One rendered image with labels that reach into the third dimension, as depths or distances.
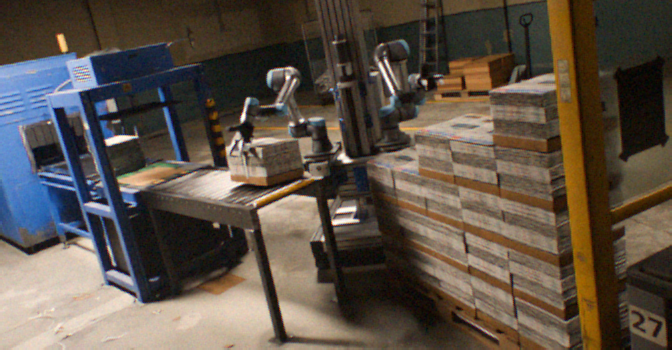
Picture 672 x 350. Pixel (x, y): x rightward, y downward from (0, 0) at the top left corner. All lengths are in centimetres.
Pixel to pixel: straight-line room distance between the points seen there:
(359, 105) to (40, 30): 872
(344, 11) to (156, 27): 906
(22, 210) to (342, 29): 383
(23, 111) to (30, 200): 88
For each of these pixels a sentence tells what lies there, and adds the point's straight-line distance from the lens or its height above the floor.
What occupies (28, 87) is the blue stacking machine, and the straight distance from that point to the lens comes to 643.
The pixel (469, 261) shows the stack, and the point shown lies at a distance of 288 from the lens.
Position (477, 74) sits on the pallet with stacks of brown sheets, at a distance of 947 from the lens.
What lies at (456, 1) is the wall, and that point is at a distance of 1080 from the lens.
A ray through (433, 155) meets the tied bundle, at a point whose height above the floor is 96.
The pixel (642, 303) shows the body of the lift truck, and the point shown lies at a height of 70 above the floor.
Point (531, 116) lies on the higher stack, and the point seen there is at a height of 120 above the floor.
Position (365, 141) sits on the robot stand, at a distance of 401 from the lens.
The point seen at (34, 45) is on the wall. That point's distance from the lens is 1187.
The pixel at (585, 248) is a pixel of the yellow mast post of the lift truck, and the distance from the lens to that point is 200.
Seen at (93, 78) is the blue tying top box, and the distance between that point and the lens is 431.
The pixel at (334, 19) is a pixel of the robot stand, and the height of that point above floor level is 167.
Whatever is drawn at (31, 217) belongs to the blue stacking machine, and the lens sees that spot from 648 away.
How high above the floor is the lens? 169
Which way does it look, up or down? 14 degrees down
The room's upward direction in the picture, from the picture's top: 11 degrees counter-clockwise
